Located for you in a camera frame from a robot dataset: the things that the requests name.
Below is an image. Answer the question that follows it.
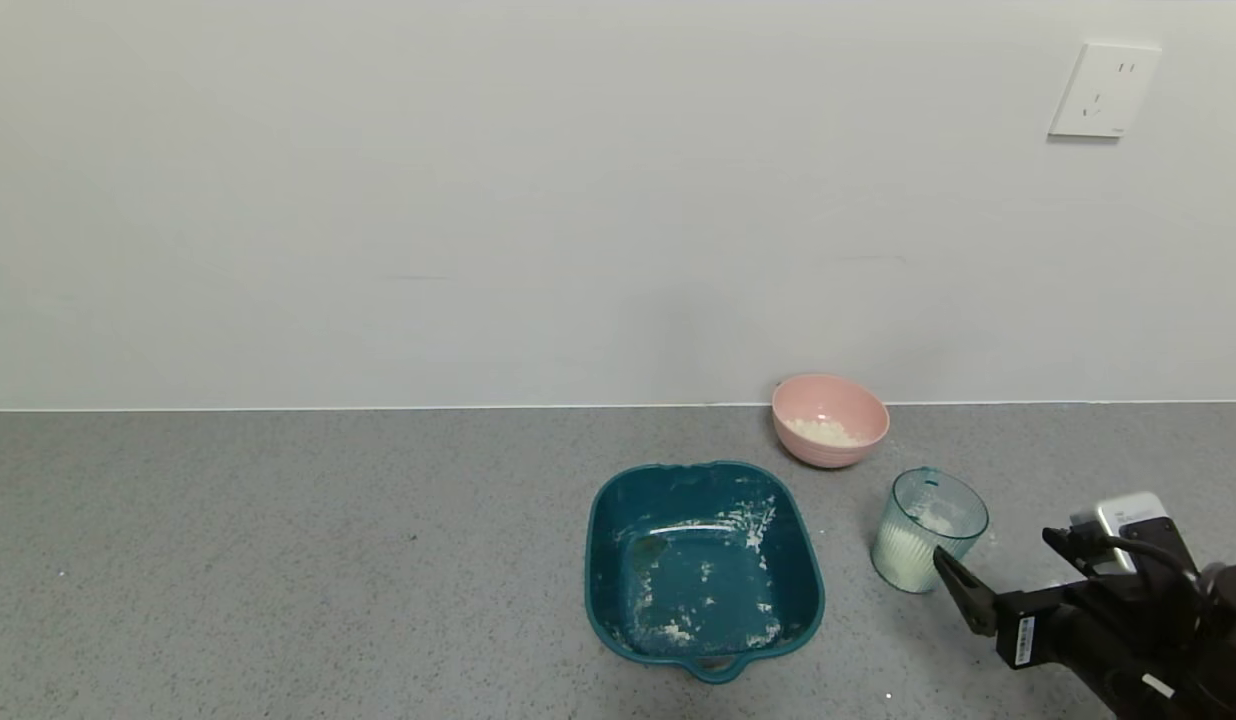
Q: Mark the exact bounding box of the thin black camera cable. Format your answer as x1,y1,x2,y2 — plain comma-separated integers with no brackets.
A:
1103,535,1207,593

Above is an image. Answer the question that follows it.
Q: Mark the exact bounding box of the white wall power socket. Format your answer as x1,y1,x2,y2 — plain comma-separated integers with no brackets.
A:
1047,41,1163,139

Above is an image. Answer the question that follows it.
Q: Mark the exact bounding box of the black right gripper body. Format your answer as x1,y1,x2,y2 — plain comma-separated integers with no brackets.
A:
994,581,1144,708

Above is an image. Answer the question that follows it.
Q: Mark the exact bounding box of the ribbed clear teal cup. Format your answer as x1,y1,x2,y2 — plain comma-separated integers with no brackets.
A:
870,467,990,595

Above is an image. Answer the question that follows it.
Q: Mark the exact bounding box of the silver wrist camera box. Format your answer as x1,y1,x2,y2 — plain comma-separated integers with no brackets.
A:
1091,491,1171,573

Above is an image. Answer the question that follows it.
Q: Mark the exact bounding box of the teal square plastic tray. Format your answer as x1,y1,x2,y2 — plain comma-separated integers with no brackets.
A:
584,460,827,685

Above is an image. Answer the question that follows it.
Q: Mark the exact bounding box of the white powder heap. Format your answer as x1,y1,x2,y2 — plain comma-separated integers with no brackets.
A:
873,505,964,591
785,417,865,449

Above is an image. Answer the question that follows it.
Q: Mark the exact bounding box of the pink ribbed bowl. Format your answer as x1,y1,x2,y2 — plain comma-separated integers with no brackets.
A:
771,373,891,470

